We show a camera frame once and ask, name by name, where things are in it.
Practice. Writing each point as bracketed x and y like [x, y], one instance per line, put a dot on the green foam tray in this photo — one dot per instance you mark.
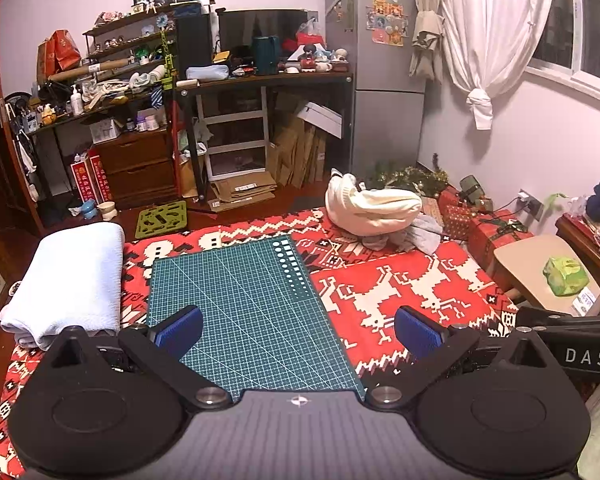
[145, 232]

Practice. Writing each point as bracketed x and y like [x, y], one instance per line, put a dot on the light blue pouch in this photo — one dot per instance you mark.
[207, 73]

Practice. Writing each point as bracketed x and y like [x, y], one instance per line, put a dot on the brown wooden side table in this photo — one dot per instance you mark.
[575, 235]

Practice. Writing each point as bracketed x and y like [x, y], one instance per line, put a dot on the cluster of small figurines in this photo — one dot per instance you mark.
[325, 57]

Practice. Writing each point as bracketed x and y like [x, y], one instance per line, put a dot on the beige stool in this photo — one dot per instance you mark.
[525, 260]

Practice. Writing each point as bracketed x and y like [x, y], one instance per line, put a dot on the red gift box green ribbon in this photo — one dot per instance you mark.
[495, 250]

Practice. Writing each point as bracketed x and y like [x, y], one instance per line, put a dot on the black frame wooden desk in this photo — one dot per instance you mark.
[280, 79]
[80, 117]

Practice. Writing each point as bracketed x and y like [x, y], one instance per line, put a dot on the red printed tall box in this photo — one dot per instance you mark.
[102, 175]
[82, 182]

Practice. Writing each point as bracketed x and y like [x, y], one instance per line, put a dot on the yellow figurine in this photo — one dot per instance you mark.
[47, 116]

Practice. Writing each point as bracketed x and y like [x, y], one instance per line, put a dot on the cream knit sweater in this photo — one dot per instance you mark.
[375, 210]

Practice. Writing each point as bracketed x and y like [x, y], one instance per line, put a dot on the small white jar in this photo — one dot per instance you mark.
[152, 123]
[140, 124]

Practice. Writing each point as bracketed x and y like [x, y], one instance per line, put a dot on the green toy tower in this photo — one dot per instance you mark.
[167, 60]

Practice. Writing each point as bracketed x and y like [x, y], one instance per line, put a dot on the white tied curtain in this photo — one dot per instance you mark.
[490, 25]

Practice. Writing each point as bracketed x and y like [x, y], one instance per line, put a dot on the white plastic drawer unit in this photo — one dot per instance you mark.
[235, 116]

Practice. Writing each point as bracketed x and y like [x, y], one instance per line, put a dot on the dark green kettle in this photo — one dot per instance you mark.
[266, 57]

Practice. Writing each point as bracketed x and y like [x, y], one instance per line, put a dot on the black desk shelf rack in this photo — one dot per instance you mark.
[130, 18]

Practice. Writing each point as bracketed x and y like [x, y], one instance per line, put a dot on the black computer tower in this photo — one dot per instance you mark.
[192, 45]

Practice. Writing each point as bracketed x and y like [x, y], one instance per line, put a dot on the white hanging bag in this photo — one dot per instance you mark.
[25, 157]

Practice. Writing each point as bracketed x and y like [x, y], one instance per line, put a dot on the red patterned blanket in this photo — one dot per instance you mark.
[405, 280]

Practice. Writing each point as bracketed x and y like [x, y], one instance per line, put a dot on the black desk fan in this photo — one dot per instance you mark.
[16, 107]

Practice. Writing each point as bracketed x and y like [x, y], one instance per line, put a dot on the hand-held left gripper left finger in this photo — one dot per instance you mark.
[180, 330]

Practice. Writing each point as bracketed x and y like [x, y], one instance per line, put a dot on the cream paper roll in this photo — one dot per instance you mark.
[187, 83]

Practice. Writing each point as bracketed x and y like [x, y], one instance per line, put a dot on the green cutting mat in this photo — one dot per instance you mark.
[250, 300]

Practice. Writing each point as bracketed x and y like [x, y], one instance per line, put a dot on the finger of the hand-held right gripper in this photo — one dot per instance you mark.
[555, 319]

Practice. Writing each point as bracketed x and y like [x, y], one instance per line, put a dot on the stack of flat cardboard boxes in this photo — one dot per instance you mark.
[240, 192]

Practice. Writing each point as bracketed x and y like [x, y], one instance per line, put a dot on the brown wooden drawer cabinet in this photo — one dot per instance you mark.
[140, 170]

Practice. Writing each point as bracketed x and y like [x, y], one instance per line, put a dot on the blue pet bowl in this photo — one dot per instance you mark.
[88, 210]

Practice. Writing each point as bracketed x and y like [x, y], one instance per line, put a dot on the red patterned gift box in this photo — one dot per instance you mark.
[455, 215]

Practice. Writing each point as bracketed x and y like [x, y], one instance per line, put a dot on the white pump bottle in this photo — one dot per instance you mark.
[76, 102]

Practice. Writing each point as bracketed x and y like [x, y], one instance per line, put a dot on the green plastic bag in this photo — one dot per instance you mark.
[565, 275]

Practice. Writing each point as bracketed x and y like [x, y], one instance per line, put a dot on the white cardboard box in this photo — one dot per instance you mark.
[322, 120]

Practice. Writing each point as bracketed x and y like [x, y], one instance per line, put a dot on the small white carton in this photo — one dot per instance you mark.
[105, 131]

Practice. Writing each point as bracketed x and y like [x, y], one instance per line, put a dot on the silver refrigerator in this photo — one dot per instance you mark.
[385, 125]

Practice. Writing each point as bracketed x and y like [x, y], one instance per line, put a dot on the window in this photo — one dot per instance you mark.
[595, 15]

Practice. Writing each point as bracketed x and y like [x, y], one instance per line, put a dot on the blue striped cloth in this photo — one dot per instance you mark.
[156, 96]

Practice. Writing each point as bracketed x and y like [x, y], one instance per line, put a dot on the light blue folded blanket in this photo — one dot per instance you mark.
[65, 280]

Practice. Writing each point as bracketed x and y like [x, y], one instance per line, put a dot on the grey garment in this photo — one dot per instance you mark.
[420, 237]

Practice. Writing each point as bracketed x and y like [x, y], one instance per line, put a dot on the black monitor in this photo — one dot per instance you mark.
[260, 22]

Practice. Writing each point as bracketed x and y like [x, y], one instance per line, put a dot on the green tinsel garland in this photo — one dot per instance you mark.
[410, 177]

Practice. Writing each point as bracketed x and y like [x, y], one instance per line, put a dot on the cluster of fridge magnets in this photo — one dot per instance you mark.
[387, 10]

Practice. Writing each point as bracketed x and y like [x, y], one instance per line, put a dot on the white wall socket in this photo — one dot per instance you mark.
[532, 206]

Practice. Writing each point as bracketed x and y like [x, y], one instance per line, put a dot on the red paper bag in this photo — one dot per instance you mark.
[62, 52]

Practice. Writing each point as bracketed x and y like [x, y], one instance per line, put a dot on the red plastic bag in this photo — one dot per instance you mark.
[310, 37]

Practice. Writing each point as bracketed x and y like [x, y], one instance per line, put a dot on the beige hanging garment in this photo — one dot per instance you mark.
[425, 45]

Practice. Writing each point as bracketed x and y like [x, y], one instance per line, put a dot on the cream pet bowl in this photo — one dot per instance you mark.
[108, 210]

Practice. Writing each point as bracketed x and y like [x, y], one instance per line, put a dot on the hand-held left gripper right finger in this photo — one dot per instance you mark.
[415, 332]

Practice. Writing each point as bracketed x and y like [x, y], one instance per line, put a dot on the row of upright cardboard sheets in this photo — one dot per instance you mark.
[300, 150]

